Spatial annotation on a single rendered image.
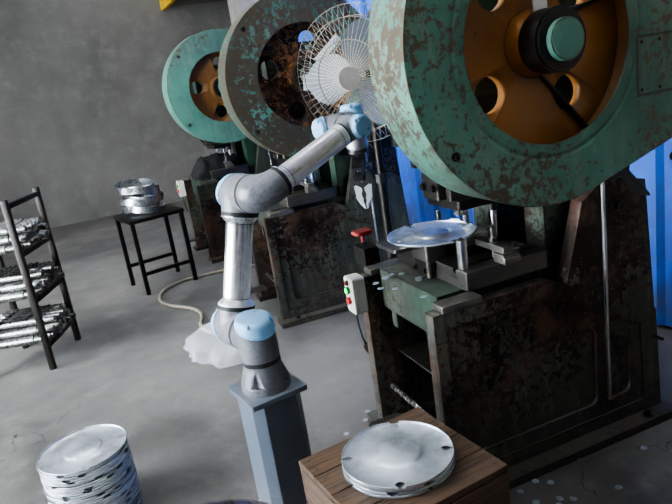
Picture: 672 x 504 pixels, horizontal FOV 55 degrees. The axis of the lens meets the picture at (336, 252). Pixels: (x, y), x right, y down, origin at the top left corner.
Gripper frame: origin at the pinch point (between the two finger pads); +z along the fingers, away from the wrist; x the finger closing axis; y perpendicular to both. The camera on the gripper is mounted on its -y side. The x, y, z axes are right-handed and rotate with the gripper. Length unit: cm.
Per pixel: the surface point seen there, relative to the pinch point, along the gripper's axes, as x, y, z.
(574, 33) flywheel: -62, -53, -48
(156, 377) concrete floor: 125, 51, 86
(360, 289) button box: 5.8, -8.8, 27.8
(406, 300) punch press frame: -10.7, -21.2, 28.7
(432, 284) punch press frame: -20.2, -27.1, 21.7
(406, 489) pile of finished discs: -10, -93, 46
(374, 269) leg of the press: 0.2, -4.5, 22.5
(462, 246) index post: -30.7, -32.6, 8.4
